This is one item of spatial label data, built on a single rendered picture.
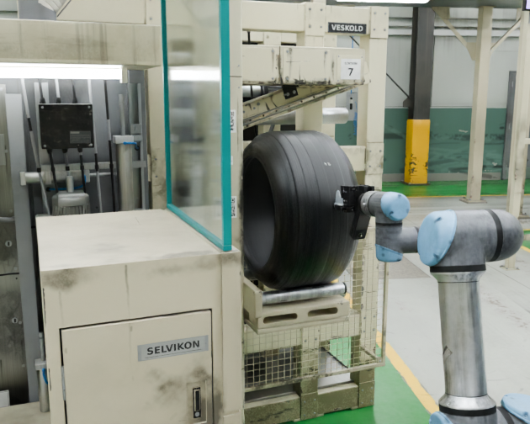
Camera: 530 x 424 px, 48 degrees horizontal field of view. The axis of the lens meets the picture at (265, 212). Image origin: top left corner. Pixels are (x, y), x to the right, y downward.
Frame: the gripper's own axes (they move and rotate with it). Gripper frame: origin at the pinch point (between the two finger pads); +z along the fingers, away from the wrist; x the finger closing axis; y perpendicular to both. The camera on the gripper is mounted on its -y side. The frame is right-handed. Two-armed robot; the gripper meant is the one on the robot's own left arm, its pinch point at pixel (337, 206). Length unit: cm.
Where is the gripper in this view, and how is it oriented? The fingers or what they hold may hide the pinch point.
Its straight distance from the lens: 195.3
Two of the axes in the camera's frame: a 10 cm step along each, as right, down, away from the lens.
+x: -9.3, 0.7, -3.6
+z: -3.6, -0.7, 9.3
